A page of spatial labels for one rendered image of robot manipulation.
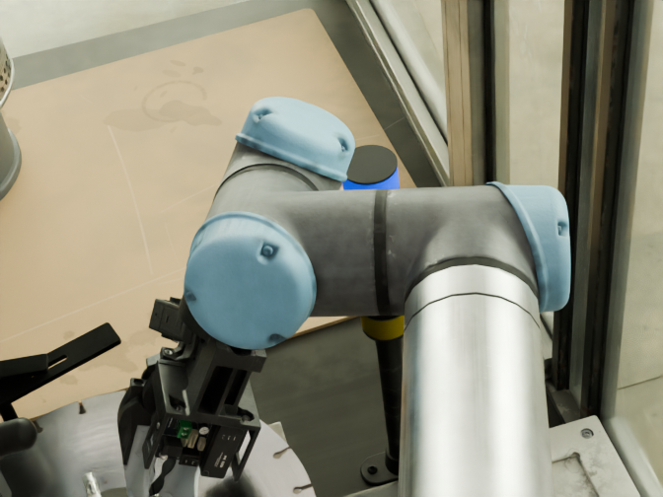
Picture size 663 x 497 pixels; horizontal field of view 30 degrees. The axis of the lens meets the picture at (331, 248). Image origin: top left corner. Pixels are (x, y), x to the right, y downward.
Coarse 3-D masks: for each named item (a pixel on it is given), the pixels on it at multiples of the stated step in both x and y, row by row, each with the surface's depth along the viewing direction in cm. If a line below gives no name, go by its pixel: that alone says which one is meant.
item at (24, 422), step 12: (12, 420) 74; (24, 420) 74; (0, 432) 74; (12, 432) 74; (24, 432) 74; (36, 432) 75; (0, 444) 74; (12, 444) 74; (24, 444) 74; (0, 456) 74
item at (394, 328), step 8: (368, 320) 108; (376, 320) 107; (384, 320) 107; (392, 320) 107; (400, 320) 107; (368, 328) 108; (376, 328) 108; (384, 328) 107; (392, 328) 107; (400, 328) 108; (368, 336) 109; (376, 336) 108; (384, 336) 108; (392, 336) 108; (400, 336) 109
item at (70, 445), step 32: (64, 416) 109; (96, 416) 108; (32, 448) 107; (64, 448) 106; (96, 448) 106; (256, 448) 104; (288, 448) 104; (32, 480) 104; (64, 480) 104; (96, 480) 104; (224, 480) 102; (256, 480) 102; (288, 480) 102
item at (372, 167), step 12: (360, 156) 97; (372, 156) 97; (384, 156) 97; (348, 168) 96; (360, 168) 96; (372, 168) 96; (384, 168) 96; (396, 168) 96; (348, 180) 96; (360, 180) 95; (372, 180) 95; (384, 180) 95; (396, 180) 97
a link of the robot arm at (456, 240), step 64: (384, 192) 72; (448, 192) 71; (512, 192) 70; (384, 256) 69; (448, 256) 67; (512, 256) 68; (448, 320) 64; (512, 320) 64; (448, 384) 60; (512, 384) 60; (448, 448) 58; (512, 448) 57
